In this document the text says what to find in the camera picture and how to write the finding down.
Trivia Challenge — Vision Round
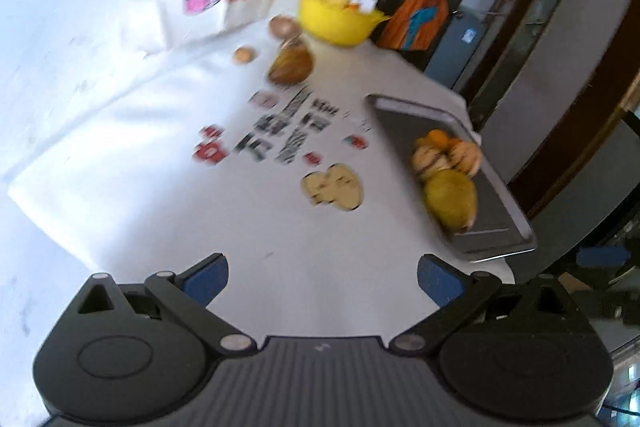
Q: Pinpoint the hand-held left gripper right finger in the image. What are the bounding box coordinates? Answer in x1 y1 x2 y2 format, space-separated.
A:
389 253 574 354

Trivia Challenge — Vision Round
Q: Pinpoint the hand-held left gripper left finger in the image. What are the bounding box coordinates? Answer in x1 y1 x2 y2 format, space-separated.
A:
75 252 259 356

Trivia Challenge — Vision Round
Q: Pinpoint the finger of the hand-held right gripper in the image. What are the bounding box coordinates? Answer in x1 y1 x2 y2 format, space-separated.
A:
575 284 640 324
574 246 632 270

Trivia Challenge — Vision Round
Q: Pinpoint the green-brown pear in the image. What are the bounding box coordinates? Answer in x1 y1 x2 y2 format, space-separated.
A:
424 169 479 233

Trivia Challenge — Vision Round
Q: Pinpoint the metal baking tray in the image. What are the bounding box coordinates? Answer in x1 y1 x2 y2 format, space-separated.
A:
366 93 539 263

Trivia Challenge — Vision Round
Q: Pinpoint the striped pepino melon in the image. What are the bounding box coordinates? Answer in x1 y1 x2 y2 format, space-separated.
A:
450 141 484 178
412 145 454 180

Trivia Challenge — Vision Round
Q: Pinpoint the oblong yellow-brown fruit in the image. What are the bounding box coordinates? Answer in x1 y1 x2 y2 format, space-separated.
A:
268 43 315 86

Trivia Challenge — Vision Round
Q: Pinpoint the plain brown fruit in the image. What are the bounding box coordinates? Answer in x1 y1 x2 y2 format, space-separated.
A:
269 15 301 39

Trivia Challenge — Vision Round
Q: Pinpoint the white printed table mat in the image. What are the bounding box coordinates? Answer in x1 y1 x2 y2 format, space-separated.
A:
7 14 516 348

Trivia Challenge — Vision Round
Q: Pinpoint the grey-blue appliance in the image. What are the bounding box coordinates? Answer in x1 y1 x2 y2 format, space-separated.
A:
424 13 497 91

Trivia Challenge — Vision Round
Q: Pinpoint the yellow plastic bowl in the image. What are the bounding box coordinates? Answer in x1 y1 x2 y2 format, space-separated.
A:
298 0 391 48

